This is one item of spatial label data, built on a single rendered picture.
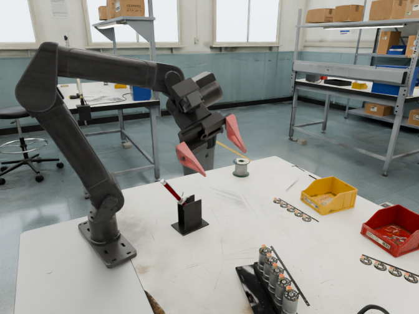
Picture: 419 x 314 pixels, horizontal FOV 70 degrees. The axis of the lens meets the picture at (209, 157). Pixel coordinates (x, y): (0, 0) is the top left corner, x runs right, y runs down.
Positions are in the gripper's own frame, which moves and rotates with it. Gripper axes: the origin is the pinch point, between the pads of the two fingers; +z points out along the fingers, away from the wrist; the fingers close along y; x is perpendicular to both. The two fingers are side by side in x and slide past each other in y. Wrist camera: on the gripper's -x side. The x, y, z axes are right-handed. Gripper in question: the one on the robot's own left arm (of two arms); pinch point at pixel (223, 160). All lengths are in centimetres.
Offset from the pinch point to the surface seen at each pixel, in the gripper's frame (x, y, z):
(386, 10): 110, 230, -100
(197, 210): 19.8, -7.6, -1.7
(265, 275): 9.6, -4.9, 21.1
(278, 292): 5.4, -5.5, 24.8
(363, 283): 14.5, 11.1, 32.4
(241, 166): 39.9, 16.0, -15.1
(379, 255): 20.2, 20.9, 30.6
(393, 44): 247, 383, -148
